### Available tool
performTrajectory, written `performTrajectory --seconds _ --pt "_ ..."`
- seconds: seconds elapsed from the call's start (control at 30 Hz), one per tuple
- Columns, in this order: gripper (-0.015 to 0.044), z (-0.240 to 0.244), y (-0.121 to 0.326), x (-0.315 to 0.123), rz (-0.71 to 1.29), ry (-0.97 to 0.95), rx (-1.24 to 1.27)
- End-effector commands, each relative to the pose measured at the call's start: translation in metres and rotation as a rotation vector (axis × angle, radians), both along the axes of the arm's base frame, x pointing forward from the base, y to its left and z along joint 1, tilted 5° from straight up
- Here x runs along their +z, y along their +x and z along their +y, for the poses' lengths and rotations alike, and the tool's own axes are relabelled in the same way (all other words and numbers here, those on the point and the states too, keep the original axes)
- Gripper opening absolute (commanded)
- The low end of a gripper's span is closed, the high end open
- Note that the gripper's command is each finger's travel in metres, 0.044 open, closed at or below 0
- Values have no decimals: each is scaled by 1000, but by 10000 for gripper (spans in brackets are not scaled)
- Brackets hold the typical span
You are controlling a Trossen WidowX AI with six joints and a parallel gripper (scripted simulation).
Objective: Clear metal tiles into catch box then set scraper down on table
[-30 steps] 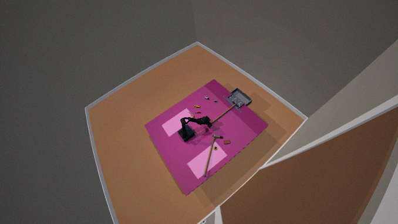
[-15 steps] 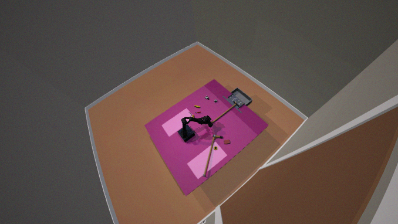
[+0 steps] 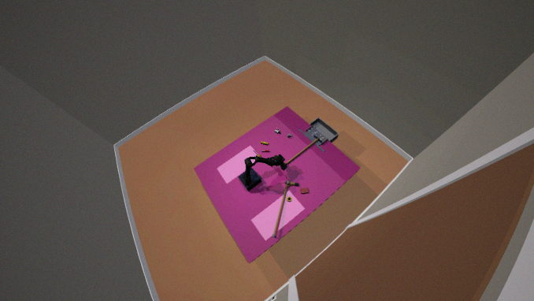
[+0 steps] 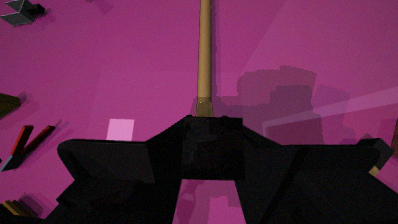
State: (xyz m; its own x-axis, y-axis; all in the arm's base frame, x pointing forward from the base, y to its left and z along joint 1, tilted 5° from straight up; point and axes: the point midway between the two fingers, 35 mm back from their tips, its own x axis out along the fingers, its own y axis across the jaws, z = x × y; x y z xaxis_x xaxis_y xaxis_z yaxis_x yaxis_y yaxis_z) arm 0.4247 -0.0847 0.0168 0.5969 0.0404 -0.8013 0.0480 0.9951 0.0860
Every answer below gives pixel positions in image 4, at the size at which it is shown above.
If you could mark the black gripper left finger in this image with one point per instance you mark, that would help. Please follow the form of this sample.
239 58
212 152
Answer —
157 162

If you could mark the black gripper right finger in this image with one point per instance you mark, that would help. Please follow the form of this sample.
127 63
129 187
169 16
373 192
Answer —
270 169

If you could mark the red-handled pliers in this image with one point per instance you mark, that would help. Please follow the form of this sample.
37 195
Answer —
19 152

